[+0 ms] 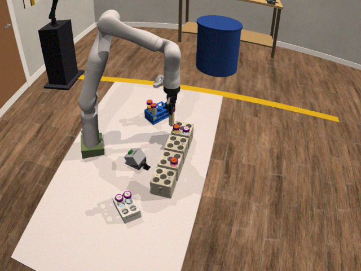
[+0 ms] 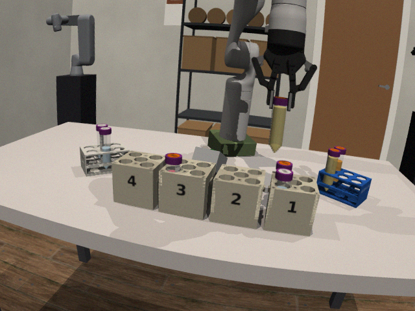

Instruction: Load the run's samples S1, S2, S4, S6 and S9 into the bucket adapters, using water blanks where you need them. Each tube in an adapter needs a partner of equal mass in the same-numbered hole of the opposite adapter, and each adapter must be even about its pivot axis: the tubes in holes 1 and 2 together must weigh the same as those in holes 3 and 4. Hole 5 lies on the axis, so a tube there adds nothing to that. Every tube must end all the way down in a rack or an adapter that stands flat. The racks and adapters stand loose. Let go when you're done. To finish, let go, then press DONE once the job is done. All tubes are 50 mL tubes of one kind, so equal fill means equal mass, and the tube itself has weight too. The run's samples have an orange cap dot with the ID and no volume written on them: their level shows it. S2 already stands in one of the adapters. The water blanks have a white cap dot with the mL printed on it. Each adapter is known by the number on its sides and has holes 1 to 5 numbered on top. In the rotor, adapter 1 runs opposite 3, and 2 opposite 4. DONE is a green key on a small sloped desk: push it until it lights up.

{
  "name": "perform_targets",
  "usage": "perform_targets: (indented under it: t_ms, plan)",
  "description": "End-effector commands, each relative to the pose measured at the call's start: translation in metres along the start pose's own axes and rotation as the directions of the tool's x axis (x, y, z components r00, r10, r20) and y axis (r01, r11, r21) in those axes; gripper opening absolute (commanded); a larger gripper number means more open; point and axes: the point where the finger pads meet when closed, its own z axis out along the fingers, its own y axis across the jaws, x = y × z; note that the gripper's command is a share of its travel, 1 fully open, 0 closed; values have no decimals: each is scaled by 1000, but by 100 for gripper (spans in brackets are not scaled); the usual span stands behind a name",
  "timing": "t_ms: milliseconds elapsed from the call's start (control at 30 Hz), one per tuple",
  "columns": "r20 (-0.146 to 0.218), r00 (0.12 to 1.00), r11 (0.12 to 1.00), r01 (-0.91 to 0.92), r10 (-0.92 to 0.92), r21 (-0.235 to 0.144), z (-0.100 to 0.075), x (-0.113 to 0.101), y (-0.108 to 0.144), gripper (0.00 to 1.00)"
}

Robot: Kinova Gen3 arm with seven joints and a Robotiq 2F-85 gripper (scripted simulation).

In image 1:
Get blue tube rack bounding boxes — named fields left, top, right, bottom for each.
left=144, top=101, right=169, bottom=125

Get conical tube with pink liquid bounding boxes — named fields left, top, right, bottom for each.
left=170, top=157, right=178, bottom=167

